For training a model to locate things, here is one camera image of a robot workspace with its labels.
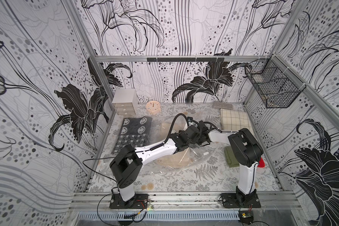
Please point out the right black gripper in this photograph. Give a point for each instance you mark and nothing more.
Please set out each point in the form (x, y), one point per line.
(202, 127)

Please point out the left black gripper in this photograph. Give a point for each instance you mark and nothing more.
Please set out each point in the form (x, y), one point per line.
(192, 139)

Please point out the beige fluffy scarf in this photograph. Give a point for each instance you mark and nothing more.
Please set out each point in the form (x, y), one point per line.
(175, 161)

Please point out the cream checked cloth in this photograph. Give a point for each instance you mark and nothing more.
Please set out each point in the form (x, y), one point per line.
(232, 120)

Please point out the green knitted cloth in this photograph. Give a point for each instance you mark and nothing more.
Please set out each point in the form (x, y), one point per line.
(230, 157)

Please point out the clear plastic vacuum bag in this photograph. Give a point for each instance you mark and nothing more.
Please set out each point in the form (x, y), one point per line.
(200, 154)

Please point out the red knitted cloth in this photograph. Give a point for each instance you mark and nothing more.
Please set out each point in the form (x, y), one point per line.
(261, 163)

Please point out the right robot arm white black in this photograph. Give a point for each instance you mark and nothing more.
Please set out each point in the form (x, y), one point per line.
(246, 150)

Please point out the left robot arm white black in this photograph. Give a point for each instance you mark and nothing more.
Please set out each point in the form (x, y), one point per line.
(127, 165)

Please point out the black white patterned scarf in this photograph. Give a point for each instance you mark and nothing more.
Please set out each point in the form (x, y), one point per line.
(134, 131)

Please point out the grey flat sponge block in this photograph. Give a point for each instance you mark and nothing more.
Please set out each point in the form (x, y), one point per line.
(222, 105)

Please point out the peach round alarm clock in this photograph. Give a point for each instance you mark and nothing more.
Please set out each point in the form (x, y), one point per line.
(153, 107)

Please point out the white mini drawer unit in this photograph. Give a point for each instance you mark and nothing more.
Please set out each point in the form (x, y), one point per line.
(125, 101)

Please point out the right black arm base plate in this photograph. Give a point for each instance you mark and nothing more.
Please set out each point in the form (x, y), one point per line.
(233, 200)

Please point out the white cable duct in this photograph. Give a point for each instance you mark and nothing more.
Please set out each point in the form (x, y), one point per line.
(162, 215)

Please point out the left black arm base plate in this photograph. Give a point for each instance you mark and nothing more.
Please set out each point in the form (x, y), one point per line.
(138, 202)

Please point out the black wall rail strip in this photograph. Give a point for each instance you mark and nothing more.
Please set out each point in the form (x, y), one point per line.
(185, 59)

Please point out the black wire wall basket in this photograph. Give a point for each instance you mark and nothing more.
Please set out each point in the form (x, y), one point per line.
(272, 83)

